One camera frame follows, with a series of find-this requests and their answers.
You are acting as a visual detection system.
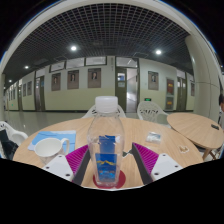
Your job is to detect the black bag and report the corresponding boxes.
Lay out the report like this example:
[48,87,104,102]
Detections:
[0,129,20,161]

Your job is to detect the round ceiling lights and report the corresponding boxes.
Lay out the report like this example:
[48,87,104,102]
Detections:
[6,44,164,84]

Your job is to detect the framed wall portraits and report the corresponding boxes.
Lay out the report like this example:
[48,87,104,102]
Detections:
[9,67,196,101]

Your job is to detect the light blue paper sheet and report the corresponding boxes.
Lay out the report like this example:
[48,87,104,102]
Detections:
[27,129,78,155]

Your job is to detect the round wooden side table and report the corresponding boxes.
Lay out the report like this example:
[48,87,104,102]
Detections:
[166,111,224,162]

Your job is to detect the small clear plastic bag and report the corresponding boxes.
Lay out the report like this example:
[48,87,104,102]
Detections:
[145,131,163,145]

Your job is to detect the clear plastic bottle, blue label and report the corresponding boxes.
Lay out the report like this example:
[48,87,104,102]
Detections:
[86,95,126,188]

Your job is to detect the white ceramic mug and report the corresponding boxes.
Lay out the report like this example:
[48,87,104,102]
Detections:
[33,137,71,165]

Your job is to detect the white plastic chair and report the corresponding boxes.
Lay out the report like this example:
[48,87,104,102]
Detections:
[81,103,128,120]
[0,120,30,160]
[136,100,170,127]

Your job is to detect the open dark green doorway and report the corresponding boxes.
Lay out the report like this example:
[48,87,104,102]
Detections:
[114,65,140,114]

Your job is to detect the small clear plastic wrapper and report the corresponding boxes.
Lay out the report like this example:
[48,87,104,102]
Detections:
[177,144,191,155]

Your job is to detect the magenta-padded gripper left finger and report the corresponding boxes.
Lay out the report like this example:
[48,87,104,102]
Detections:
[42,143,92,186]

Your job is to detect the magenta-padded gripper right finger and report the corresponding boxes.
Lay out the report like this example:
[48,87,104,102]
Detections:
[130,142,184,186]

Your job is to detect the flat round red coaster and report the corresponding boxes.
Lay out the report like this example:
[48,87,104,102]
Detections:
[92,169,127,190]

